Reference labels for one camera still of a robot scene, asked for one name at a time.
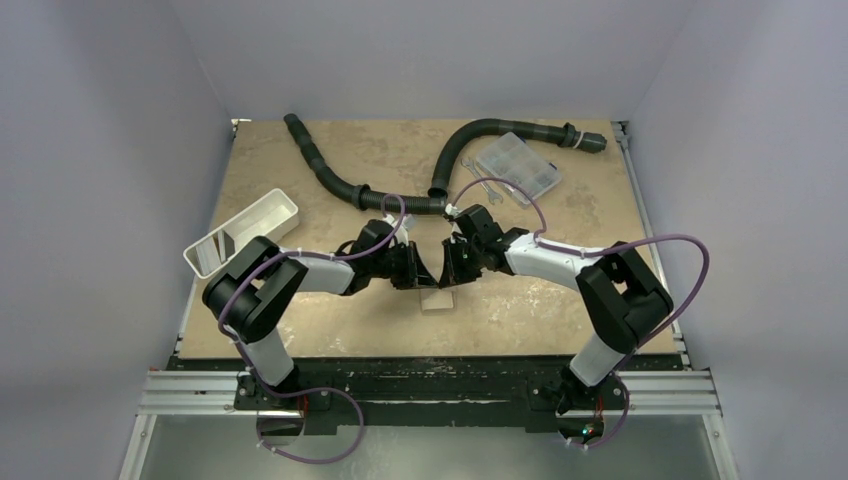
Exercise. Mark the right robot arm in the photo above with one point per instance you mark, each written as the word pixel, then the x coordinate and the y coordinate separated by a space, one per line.
pixel 625 301

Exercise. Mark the white plastic tray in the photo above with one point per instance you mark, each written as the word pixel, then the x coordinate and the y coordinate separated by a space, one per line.
pixel 273 216

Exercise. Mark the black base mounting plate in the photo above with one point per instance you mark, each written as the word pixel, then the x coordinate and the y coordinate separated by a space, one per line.
pixel 488 392

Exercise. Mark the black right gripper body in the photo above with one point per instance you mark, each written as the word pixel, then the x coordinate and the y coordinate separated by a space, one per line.
pixel 460 261

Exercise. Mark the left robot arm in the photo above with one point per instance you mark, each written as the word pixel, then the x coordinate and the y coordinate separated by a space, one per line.
pixel 249 296

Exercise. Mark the clear plastic compartment box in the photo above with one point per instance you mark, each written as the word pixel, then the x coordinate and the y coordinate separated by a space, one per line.
pixel 528 174

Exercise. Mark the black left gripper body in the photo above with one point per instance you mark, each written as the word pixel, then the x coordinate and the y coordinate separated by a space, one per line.
pixel 394 266

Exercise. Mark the aluminium frame rail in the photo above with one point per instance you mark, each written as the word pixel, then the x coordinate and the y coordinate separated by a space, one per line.
pixel 195 393

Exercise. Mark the silver cards in tray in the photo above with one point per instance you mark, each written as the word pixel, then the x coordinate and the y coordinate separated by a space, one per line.
pixel 211 253

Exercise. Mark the beige card holder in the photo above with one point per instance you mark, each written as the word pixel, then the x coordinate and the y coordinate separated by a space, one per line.
pixel 437 301

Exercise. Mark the silver open-end wrench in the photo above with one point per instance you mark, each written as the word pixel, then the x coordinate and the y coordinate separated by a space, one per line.
pixel 493 196

